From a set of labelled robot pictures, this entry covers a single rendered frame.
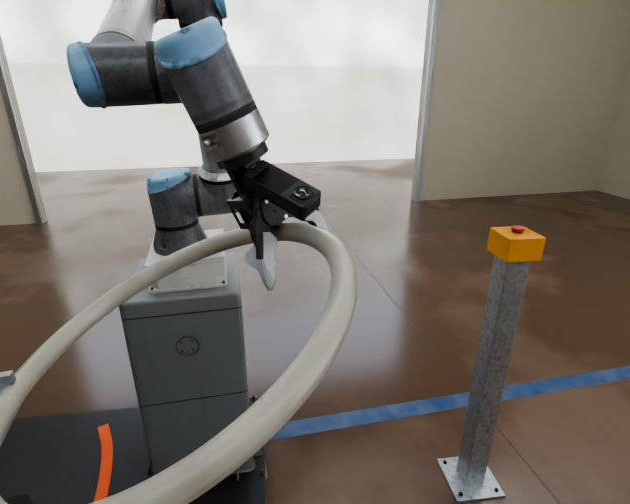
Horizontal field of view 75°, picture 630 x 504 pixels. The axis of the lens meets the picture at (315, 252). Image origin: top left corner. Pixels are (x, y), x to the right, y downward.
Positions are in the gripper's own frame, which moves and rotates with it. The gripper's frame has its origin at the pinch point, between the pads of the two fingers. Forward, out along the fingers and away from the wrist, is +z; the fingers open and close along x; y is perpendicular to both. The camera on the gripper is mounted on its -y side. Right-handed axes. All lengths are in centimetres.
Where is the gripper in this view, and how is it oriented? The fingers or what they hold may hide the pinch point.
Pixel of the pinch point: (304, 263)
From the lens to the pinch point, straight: 66.6
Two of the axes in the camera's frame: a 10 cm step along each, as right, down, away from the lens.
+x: -6.2, 5.7, -5.4
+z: 3.7, 8.2, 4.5
